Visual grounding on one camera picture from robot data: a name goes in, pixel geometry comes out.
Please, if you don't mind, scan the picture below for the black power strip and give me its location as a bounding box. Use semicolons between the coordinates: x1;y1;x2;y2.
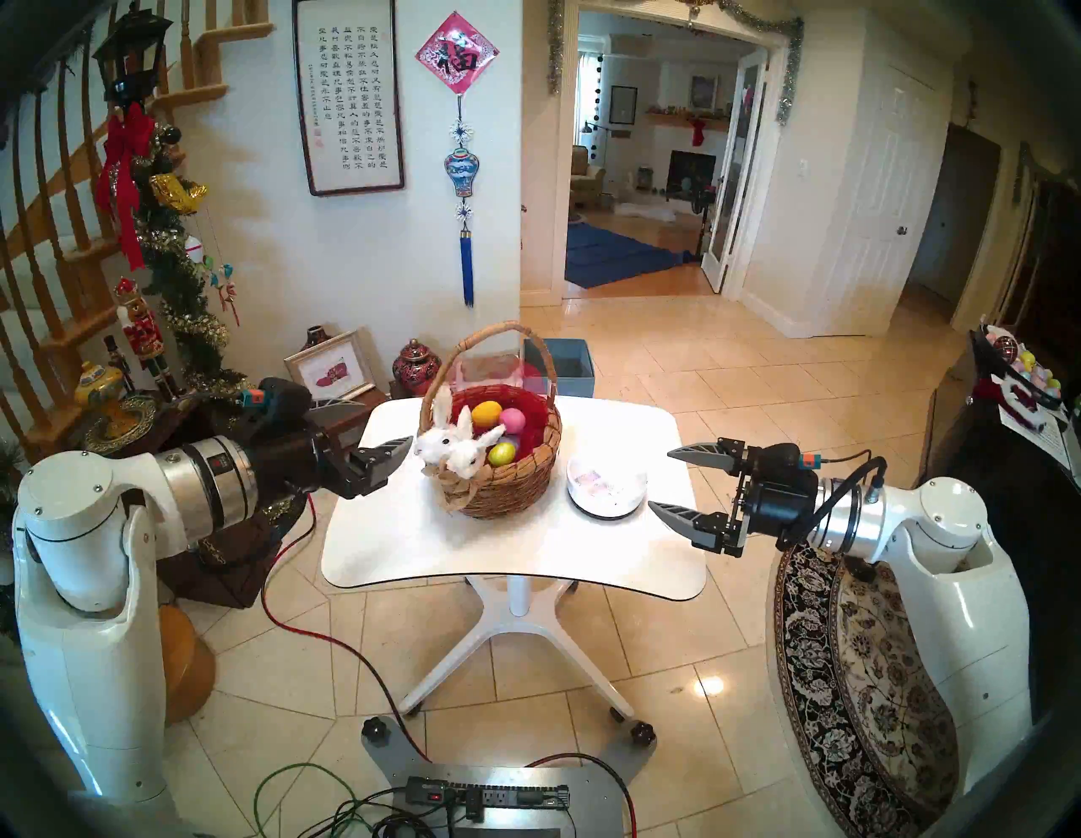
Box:
405;777;571;812

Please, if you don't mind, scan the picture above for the red ribbon bow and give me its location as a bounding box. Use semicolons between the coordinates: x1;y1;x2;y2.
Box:
95;101;157;271

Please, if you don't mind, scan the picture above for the white glass french door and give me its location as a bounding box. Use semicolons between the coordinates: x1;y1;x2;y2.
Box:
701;49;769;294

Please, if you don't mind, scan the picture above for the red black lidded jar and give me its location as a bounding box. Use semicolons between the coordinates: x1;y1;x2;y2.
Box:
392;339;443;396

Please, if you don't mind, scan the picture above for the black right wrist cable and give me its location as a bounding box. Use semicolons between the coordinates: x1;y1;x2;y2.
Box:
794;450;889;546

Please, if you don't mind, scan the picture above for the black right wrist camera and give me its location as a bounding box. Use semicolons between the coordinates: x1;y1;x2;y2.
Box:
750;442;824;484

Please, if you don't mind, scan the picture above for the black grand piano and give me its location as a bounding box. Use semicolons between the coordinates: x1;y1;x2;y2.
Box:
916;321;1081;677

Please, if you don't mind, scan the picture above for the blue vase tassel ornament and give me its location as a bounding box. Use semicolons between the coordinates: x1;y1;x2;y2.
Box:
444;94;481;308

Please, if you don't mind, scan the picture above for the small white plush bunny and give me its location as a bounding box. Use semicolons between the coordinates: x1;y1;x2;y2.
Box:
445;405;506;479

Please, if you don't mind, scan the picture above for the white table pedestal base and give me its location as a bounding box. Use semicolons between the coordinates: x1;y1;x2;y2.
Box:
397;574;634;723

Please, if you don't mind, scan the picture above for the wooden stair railing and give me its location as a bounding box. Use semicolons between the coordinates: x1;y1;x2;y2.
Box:
0;0;275;465

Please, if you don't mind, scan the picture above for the framed chinese calligraphy scroll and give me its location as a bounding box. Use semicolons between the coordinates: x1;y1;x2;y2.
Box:
292;0;406;197

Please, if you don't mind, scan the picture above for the tan burlap bow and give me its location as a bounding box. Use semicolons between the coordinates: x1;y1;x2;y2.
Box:
432;465;491;514

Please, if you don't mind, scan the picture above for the black tray of ornaments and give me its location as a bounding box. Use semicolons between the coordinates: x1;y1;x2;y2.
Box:
971;325;1065;412

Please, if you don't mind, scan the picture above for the white paper sheet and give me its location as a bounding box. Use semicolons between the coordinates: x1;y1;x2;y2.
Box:
997;401;1075;471

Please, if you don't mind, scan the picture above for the gold foil ornament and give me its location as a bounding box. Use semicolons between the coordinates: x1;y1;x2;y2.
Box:
150;173;209;215

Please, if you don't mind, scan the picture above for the decorated green christmas garland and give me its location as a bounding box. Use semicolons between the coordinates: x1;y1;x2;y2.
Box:
127;122;254;398

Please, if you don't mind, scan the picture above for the blue floor rug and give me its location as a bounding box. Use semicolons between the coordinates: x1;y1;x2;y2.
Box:
564;221;695;289

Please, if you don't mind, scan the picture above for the red white santa hat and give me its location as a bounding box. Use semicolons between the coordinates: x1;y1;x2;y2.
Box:
973;378;1048;415

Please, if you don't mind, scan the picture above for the green cable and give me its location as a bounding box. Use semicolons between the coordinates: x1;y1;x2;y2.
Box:
253;763;372;838

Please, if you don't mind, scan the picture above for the blue open box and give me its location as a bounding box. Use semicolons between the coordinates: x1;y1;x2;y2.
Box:
524;339;595;398

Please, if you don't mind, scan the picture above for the framed red shoe picture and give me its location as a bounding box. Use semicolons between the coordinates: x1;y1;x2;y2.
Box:
284;330;377;402

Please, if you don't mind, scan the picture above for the ornate brass plate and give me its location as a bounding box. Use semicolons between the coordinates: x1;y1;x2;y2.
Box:
82;395;161;457

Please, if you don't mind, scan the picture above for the red nutcracker figure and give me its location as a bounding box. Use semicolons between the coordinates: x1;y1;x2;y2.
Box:
114;277;182;398

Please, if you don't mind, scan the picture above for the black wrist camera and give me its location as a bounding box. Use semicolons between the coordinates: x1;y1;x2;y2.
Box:
750;442;824;484
241;377;318;436

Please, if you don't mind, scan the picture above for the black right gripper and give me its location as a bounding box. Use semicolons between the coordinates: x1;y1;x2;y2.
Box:
648;439;820;556

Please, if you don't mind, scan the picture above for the tan armchair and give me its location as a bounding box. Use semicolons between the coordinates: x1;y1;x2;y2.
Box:
572;145;607;208

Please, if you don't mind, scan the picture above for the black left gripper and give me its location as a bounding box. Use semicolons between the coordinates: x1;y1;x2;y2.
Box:
253;397;416;509

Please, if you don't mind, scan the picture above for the small black nutcracker figure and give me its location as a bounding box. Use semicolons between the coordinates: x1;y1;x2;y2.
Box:
103;335;136;394

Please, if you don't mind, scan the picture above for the dark wooden side table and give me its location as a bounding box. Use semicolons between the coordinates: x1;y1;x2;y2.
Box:
127;389;389;609

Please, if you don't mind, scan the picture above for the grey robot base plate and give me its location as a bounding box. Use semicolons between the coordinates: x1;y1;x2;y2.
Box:
361;716;658;838

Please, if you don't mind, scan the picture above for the large white plush bunny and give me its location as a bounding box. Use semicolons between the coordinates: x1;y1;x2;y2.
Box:
414;384;464;465

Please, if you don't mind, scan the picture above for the brown wicker handle basket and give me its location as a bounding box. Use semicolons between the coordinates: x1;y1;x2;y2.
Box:
418;321;564;520

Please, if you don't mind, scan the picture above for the black lantern lamp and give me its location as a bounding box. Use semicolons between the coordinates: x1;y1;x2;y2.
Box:
93;8;174;106

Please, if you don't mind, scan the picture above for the round wooden post base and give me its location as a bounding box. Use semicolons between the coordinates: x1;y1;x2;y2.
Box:
156;604;216;727

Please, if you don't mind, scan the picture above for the red diamond fu decoration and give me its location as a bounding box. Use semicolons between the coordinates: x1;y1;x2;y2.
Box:
416;11;500;95

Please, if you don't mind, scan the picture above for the black cable bundle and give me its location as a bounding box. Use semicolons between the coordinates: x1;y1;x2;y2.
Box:
296;786;474;838

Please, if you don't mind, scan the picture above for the wooden mantel shelf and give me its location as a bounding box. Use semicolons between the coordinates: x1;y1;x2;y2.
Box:
644;110;731;133

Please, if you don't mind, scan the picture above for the large patterned oriental rug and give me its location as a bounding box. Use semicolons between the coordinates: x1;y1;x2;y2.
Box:
770;541;964;838

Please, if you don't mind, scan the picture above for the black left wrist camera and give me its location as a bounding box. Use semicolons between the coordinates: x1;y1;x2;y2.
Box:
241;377;318;436

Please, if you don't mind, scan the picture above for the black fireplace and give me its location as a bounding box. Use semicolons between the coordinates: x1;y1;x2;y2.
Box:
665;150;717;202

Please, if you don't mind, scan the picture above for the white round bowl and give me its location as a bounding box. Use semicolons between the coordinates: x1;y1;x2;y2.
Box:
566;452;649;520

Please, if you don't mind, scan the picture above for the yellow ornate vase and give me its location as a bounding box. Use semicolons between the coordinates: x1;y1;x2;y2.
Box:
74;362;128;440

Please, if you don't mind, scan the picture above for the silver green tinsel garland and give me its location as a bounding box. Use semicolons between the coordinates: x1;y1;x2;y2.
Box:
547;0;805;128

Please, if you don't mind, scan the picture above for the red tissue basket lining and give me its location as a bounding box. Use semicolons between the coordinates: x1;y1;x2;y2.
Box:
448;351;551;467

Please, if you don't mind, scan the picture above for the white panel door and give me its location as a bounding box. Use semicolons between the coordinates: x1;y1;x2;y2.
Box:
823;63;938;337

